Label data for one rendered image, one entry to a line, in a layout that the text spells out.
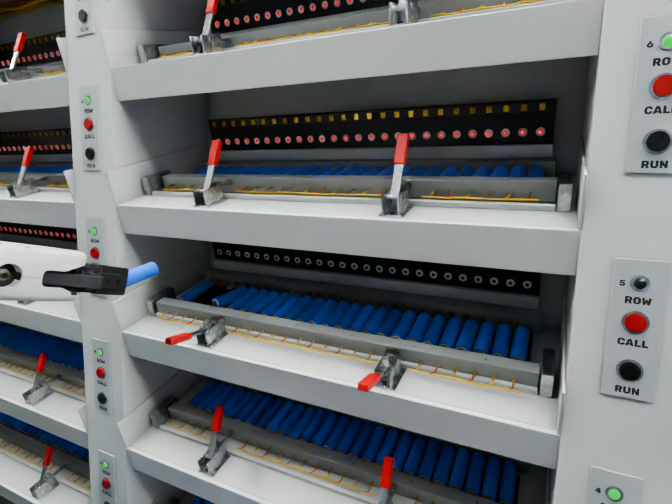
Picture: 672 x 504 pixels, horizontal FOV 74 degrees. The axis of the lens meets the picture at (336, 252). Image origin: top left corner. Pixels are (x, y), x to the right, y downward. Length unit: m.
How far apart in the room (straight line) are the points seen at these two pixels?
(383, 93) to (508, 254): 0.35
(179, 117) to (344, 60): 0.39
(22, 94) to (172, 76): 0.34
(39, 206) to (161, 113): 0.26
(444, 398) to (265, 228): 0.29
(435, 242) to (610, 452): 0.25
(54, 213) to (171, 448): 0.43
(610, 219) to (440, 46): 0.22
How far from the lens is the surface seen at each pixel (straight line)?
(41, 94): 0.89
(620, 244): 0.45
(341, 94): 0.73
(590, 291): 0.45
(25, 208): 0.94
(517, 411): 0.51
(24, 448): 1.27
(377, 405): 0.54
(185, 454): 0.79
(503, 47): 0.48
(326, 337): 0.59
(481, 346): 0.56
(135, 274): 0.59
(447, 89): 0.68
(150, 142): 0.78
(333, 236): 0.51
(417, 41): 0.49
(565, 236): 0.45
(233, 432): 0.76
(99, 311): 0.80
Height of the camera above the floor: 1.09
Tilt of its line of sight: 8 degrees down
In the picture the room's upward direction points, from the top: 1 degrees clockwise
